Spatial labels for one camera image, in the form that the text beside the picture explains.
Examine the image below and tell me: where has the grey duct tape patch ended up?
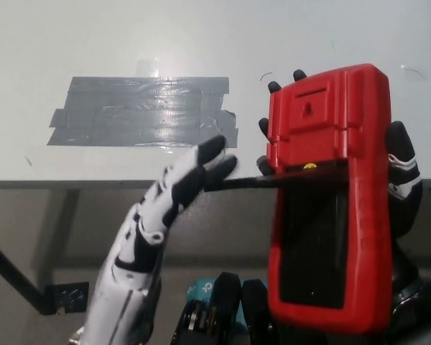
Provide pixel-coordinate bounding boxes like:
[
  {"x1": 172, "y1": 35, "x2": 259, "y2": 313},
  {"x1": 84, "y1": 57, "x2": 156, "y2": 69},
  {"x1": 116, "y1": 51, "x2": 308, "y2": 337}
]
[{"x1": 45, "y1": 75, "x2": 240, "y2": 148}]

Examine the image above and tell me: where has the white and black left hand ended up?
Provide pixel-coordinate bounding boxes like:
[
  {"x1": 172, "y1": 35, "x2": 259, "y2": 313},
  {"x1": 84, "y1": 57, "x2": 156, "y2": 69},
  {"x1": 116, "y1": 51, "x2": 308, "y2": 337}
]
[{"x1": 84, "y1": 134, "x2": 240, "y2": 345}]

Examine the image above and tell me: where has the black table leg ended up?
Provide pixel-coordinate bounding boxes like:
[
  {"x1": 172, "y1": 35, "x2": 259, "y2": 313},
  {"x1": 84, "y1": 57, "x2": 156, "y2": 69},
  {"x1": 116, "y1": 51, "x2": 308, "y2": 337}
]
[{"x1": 0, "y1": 232, "x2": 46, "y2": 314}]

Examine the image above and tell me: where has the red digital multimeter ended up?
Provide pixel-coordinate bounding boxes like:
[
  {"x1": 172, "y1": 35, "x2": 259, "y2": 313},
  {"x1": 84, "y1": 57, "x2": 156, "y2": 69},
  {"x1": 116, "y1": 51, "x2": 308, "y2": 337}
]
[{"x1": 203, "y1": 63, "x2": 395, "y2": 334}]

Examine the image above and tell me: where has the black right hand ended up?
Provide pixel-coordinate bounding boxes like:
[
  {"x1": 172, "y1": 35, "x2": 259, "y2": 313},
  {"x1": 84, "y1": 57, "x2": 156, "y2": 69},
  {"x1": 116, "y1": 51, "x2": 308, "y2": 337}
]
[{"x1": 256, "y1": 68, "x2": 431, "y2": 306}]

